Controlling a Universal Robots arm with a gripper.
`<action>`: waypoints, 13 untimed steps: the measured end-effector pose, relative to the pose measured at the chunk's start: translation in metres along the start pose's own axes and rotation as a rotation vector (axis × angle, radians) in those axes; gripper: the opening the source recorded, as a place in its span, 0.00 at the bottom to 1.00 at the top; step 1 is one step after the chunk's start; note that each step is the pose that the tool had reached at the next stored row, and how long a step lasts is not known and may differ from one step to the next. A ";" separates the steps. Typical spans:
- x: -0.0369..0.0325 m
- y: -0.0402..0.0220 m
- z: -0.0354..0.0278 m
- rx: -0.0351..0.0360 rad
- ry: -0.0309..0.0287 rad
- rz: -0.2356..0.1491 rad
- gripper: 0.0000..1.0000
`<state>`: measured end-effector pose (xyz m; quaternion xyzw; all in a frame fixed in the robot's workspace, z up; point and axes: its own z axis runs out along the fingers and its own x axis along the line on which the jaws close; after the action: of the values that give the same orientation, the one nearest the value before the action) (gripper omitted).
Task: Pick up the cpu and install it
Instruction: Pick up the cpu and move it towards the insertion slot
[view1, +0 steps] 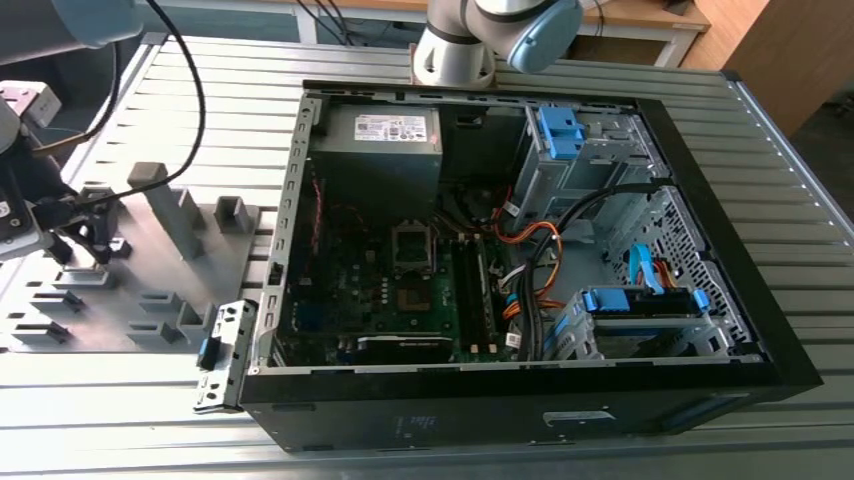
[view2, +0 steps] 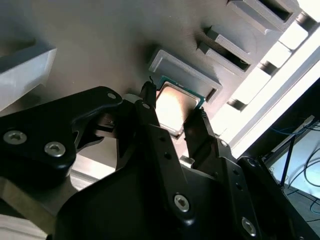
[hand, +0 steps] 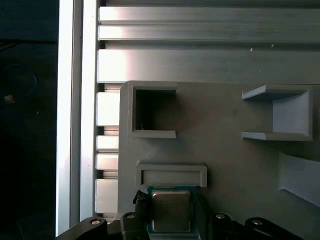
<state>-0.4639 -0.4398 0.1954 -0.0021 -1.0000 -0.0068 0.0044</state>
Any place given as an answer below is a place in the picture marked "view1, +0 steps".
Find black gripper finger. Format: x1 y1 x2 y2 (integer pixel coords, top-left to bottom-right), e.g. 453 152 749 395
69 192 116 266
40 222 76 265

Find black CPU socket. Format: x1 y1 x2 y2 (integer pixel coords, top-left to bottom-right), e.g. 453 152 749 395
391 276 439 323

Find grey parts rack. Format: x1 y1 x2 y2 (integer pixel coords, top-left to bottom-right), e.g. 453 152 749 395
0 162 281 355

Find blue latch clip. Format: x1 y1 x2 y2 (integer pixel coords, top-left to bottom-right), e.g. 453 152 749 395
196 337 222 372

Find green motherboard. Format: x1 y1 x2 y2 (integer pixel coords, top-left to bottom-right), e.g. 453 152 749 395
276 174 525 365

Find grey power supply unit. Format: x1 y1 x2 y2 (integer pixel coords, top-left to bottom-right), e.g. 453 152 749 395
310 104 445 224

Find black graphics card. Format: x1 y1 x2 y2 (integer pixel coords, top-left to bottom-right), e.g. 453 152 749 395
354 333 456 365

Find black RAM slot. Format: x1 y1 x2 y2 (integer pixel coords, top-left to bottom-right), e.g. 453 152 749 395
469 232 493 355
461 232 485 355
455 232 476 355

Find green RAM stick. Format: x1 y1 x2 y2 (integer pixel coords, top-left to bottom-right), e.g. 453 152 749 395
476 232 501 355

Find black PC case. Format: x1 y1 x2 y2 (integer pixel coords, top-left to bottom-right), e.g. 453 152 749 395
236 78 823 454

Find blue empty disk carrier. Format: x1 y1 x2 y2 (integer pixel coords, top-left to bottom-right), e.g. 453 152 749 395
536 105 587 161

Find tall silver drive cage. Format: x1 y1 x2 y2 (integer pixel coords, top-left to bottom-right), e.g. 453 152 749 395
511 102 671 224

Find hard disk in blue carrier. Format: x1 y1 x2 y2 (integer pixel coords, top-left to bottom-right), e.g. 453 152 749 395
579 284 709 319

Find low silver disk bay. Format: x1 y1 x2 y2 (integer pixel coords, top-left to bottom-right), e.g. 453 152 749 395
543 292 761 362

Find wooden cabinet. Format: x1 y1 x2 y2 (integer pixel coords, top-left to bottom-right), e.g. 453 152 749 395
679 0 854 137

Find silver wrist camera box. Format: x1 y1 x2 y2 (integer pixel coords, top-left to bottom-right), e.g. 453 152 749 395
0 81 62 127
0 198 38 262

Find black camera cable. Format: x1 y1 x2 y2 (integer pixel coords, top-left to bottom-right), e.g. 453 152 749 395
77 0 206 207

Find metal card retention bracket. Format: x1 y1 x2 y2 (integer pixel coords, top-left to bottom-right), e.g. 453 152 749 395
190 297 260 415

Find red twisted wire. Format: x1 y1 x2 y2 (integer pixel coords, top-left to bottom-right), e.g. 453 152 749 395
309 177 329 281

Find orange wire bundle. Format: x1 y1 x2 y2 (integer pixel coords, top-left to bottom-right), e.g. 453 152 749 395
491 203 568 324

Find thick black cable bundle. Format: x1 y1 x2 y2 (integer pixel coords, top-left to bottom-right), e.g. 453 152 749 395
516 182 668 362

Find light blue data wire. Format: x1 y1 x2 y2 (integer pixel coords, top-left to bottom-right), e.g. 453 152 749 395
625 242 671 297

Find red orange power wires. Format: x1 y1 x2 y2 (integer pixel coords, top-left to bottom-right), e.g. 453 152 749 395
651 257 683 290

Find wooden desk white frame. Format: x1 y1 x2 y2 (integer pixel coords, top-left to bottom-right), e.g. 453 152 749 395
142 0 712 69

